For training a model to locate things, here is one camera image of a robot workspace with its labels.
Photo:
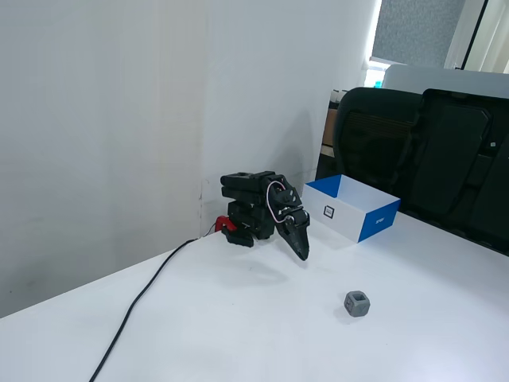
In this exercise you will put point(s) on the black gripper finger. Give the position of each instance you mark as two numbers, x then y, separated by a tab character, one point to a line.
296	238
306	224

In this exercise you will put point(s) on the blue and white cardboard box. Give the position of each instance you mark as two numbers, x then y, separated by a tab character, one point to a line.
350	211

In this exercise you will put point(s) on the red black table clamp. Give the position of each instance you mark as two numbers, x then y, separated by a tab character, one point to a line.
224	224

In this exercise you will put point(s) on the brown cardboard box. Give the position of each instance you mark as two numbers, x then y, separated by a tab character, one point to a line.
330	127

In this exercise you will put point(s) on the small teal object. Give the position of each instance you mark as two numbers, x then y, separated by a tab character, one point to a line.
378	84

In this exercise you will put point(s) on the white board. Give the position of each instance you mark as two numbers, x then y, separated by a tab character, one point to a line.
437	79

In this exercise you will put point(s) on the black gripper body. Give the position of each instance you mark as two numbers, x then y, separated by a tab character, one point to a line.
296	231

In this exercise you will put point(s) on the small white container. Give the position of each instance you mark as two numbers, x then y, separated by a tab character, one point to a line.
336	95

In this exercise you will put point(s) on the gray block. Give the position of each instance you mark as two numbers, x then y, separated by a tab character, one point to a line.
356	304

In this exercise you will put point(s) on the black mesh office chair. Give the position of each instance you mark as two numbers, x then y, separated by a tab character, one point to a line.
370	139

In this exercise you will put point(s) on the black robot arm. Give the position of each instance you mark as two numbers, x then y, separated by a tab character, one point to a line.
242	191

